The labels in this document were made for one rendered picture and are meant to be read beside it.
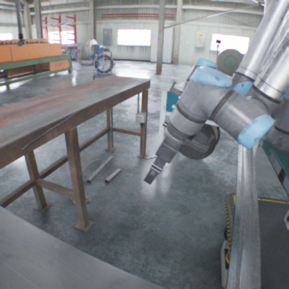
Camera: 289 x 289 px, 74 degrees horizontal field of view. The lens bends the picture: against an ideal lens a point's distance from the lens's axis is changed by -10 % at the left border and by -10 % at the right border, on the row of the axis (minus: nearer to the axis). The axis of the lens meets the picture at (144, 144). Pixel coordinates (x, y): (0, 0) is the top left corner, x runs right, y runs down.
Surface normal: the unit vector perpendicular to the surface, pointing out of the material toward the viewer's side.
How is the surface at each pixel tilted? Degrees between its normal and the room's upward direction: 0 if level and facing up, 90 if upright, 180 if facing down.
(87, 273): 0
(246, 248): 0
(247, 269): 0
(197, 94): 91
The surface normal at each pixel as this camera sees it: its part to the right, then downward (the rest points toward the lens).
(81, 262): 0.04, -0.90
